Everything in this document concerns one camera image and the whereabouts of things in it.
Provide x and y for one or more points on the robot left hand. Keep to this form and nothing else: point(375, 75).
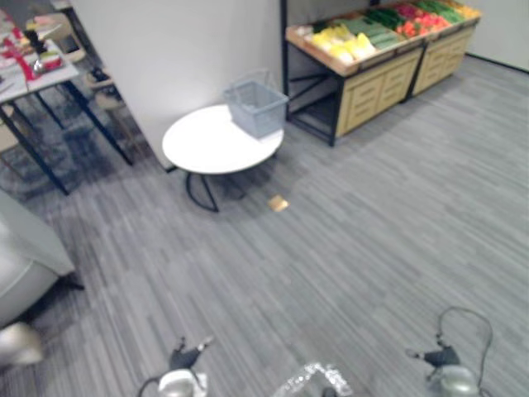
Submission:
point(184, 359)

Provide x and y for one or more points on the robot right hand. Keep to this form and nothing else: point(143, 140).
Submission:
point(442, 356)

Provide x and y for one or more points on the robot left arm silver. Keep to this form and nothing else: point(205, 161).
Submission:
point(177, 382)

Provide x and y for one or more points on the robot right arm silver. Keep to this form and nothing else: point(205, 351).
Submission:
point(454, 380)

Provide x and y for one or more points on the grey plastic shopping basket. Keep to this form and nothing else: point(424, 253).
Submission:
point(258, 109)

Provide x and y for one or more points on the light green vegetable pile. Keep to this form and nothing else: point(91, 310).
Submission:
point(372, 32)

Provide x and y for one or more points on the yellow orange vegetable pile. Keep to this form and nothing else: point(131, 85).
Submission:
point(469, 9)

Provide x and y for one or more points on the robot torso silver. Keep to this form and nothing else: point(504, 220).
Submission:
point(314, 378)

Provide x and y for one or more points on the brass floor outlet plate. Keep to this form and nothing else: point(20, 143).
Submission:
point(278, 203)

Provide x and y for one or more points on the light grey sofa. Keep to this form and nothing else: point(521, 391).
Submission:
point(25, 256)

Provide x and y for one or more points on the round white table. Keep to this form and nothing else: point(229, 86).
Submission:
point(206, 140)

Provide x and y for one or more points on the wooden produce stand with drawers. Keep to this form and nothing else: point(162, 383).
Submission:
point(444, 58)

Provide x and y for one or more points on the grey desk black legs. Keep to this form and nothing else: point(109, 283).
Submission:
point(45, 82)

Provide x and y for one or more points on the red box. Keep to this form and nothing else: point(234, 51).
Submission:
point(51, 63)

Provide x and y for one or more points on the yellow cabbage pile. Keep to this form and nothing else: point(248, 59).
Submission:
point(345, 43)

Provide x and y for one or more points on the orange red tomato pile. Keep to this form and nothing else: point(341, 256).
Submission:
point(421, 24)

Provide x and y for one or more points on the dark green cucumber pile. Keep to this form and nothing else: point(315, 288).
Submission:
point(386, 17)

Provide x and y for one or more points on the green pepper pile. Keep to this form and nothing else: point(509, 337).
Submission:
point(442, 9)

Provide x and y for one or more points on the white garlic pile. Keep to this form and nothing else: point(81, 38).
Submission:
point(302, 31)

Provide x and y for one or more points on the red pepper pile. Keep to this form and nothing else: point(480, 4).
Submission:
point(407, 9)

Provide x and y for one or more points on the beige chair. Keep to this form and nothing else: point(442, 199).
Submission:
point(62, 29)

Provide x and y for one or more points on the black bottle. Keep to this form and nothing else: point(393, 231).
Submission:
point(34, 38)

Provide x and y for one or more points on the wooden produce stand black frame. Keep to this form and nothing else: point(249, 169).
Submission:
point(372, 93)

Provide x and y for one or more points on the black vertical post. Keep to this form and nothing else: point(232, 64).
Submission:
point(284, 58)

